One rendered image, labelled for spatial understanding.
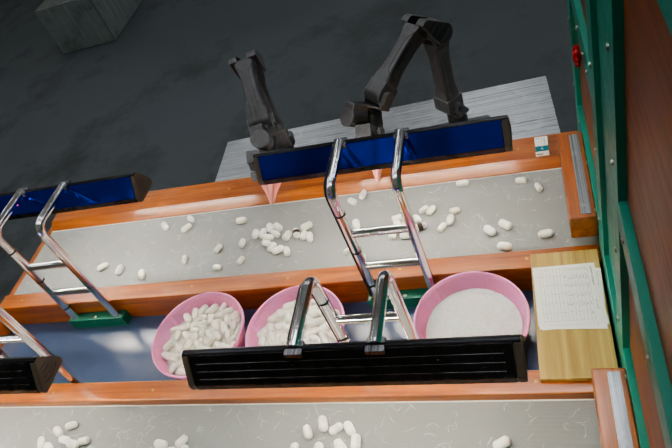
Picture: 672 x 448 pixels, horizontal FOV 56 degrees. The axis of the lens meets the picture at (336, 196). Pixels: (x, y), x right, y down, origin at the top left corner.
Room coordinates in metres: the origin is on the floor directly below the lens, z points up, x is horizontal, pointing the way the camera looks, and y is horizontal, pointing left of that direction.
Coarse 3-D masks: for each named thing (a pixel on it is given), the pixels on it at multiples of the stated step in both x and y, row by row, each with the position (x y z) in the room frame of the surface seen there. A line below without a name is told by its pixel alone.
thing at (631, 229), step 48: (576, 0) 1.12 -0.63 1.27; (624, 0) 0.58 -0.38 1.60; (624, 48) 0.59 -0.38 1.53; (576, 96) 1.26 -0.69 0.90; (624, 96) 0.59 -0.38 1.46; (624, 144) 0.59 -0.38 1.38; (624, 192) 0.59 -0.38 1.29; (624, 240) 0.54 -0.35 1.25; (624, 288) 0.59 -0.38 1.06; (624, 336) 0.59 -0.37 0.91
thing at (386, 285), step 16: (384, 272) 0.79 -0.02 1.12; (304, 288) 0.83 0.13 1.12; (320, 288) 0.85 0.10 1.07; (384, 288) 0.75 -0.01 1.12; (304, 304) 0.79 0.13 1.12; (320, 304) 0.85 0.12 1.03; (384, 304) 0.72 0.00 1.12; (400, 304) 0.79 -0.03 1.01; (304, 320) 0.76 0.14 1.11; (336, 320) 0.85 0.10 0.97; (352, 320) 0.84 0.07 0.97; (368, 320) 0.82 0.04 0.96; (384, 320) 0.69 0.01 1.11; (400, 320) 0.79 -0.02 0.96; (288, 336) 0.74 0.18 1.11; (336, 336) 0.86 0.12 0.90; (384, 336) 0.66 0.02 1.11; (416, 336) 0.79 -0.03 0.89; (288, 352) 0.71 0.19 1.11; (368, 352) 0.64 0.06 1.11; (384, 352) 0.63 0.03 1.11
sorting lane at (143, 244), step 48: (384, 192) 1.41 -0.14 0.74; (432, 192) 1.32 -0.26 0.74; (480, 192) 1.25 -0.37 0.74; (528, 192) 1.17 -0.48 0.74; (96, 240) 1.78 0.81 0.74; (144, 240) 1.67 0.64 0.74; (192, 240) 1.57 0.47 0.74; (288, 240) 1.39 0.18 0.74; (336, 240) 1.30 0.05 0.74; (384, 240) 1.23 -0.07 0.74; (432, 240) 1.15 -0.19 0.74; (480, 240) 1.09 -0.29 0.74; (528, 240) 1.02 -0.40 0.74; (576, 240) 0.96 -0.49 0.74
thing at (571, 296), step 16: (544, 272) 0.89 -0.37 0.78; (560, 272) 0.87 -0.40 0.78; (576, 272) 0.85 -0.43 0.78; (592, 272) 0.83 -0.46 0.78; (544, 288) 0.85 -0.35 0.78; (560, 288) 0.83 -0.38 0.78; (576, 288) 0.81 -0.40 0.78; (592, 288) 0.80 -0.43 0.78; (544, 304) 0.81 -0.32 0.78; (560, 304) 0.79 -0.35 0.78; (576, 304) 0.78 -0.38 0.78; (592, 304) 0.76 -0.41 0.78; (544, 320) 0.77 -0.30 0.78; (560, 320) 0.76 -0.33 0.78; (576, 320) 0.74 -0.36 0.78; (592, 320) 0.72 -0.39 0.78; (608, 320) 0.71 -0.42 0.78
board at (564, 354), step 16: (544, 256) 0.93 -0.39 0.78; (560, 256) 0.91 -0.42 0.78; (576, 256) 0.89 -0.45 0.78; (592, 256) 0.87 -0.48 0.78; (544, 336) 0.74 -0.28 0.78; (560, 336) 0.72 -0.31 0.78; (576, 336) 0.71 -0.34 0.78; (592, 336) 0.69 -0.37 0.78; (608, 336) 0.68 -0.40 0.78; (544, 352) 0.70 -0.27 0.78; (560, 352) 0.69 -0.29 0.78; (576, 352) 0.67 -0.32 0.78; (592, 352) 0.66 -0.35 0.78; (608, 352) 0.65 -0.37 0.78; (544, 368) 0.67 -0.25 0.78; (560, 368) 0.66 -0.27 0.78; (576, 368) 0.64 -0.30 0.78; (592, 368) 0.63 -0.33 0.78
